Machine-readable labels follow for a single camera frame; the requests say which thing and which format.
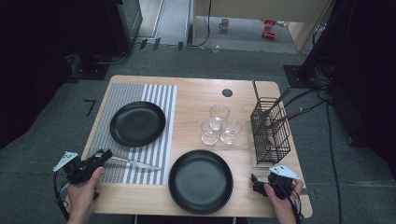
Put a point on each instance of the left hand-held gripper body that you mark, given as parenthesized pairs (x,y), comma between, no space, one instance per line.
(79,171)

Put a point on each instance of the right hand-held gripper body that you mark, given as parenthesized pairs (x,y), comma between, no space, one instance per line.
(281,186)

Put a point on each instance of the silver knife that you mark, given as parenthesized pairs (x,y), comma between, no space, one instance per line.
(140,165)

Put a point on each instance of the black plate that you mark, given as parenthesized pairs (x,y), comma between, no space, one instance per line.
(137,124)
(200,183)

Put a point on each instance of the clear drinking glass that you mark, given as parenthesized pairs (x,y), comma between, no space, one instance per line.
(231,132)
(219,112)
(209,137)

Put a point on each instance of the person's right hand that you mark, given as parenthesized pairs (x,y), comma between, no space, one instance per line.
(286,210)

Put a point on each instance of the person's left hand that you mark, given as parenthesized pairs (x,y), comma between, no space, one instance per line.
(82,199)

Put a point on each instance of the grey striped placemat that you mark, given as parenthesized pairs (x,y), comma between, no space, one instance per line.
(130,91)

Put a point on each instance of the black stand base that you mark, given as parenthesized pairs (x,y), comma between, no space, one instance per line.
(295,76)
(90,71)

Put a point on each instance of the black round table grommet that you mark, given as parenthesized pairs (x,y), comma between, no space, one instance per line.
(227,92)

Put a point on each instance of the black curtain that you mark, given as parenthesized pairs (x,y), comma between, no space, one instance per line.
(31,62)
(367,77)

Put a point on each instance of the black tape strip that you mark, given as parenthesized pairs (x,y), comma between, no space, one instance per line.
(157,43)
(180,46)

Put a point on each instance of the clear round glass object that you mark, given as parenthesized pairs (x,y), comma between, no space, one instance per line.
(215,48)

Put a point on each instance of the dark metal cabinet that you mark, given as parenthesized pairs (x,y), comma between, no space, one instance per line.
(130,18)

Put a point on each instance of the red object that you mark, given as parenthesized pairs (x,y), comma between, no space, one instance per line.
(268,35)
(268,23)

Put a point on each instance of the small white object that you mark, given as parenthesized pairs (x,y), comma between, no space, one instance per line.
(281,23)

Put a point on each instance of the beige mug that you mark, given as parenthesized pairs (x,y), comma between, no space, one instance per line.
(224,24)

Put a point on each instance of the beige wooden cabinet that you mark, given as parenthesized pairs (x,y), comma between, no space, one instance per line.
(249,7)

